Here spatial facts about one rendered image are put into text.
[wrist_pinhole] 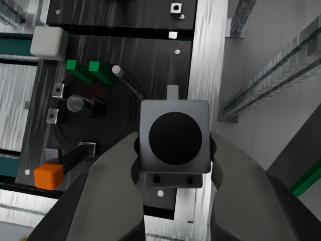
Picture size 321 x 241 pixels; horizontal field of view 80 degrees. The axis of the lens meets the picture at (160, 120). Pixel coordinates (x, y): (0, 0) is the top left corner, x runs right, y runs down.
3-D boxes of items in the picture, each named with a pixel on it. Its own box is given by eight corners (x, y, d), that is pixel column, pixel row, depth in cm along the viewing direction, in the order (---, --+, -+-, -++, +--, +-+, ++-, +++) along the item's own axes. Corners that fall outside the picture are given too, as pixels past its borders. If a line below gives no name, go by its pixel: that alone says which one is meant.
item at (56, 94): (68, 100, 27) (61, 98, 26) (58, 99, 27) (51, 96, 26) (70, 86, 27) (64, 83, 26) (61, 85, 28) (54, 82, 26)
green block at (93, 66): (113, 84, 27) (98, 71, 22) (105, 84, 27) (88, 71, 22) (115, 76, 27) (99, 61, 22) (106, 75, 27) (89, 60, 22)
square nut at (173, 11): (181, 17, 29) (181, 13, 28) (170, 17, 29) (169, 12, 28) (182, 7, 29) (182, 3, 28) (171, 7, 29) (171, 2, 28)
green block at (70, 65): (94, 83, 27) (74, 70, 22) (86, 82, 27) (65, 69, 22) (96, 74, 27) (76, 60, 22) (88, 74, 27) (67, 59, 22)
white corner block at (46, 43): (71, 66, 32) (55, 55, 28) (47, 64, 33) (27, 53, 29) (76, 39, 33) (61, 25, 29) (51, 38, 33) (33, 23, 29)
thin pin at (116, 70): (140, 95, 26) (119, 73, 18) (134, 95, 26) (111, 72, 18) (141, 90, 26) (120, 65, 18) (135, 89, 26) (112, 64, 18)
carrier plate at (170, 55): (174, 206, 28) (173, 211, 25) (24, 180, 31) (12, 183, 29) (192, 47, 30) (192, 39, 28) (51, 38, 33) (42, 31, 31)
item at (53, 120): (62, 125, 27) (55, 124, 25) (53, 124, 27) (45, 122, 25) (65, 110, 27) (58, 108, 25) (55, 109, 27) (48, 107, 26)
